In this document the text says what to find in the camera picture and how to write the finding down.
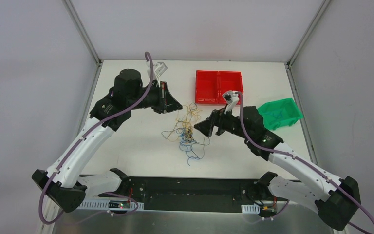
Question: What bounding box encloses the wire bundle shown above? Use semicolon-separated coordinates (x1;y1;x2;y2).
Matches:
161;102;212;167

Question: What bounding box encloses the blue wire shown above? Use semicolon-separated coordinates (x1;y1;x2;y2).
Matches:
267;110;284;123

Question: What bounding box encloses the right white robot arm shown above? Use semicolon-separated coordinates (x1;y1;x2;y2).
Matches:
194;106;361;231

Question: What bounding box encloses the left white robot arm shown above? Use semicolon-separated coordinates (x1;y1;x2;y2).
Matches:
32;68;182;213

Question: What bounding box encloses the left red bin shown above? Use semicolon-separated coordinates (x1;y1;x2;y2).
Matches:
195;70;219;105

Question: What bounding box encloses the red bin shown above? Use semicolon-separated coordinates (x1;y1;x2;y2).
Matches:
218;71;244;105
195;70;219;105

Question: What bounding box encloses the right red bin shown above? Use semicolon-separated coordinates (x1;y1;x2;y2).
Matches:
218;71;244;105

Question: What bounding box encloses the green plastic bin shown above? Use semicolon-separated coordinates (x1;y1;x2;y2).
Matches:
258;97;303;130

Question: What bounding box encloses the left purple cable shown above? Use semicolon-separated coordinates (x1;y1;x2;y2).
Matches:
37;51;155;226

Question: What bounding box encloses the purple cable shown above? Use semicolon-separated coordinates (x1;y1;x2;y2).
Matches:
233;91;374;234
37;51;155;226

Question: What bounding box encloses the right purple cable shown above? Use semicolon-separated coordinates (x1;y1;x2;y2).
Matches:
233;91;374;234

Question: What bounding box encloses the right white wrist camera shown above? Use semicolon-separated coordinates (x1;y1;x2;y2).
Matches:
222;90;241;114

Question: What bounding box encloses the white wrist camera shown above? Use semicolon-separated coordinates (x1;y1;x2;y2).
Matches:
146;61;168;87
222;90;241;114

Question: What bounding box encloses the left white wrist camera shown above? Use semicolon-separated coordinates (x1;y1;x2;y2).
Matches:
146;61;168;87

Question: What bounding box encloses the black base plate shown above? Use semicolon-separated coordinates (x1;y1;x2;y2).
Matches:
98;175;288;213

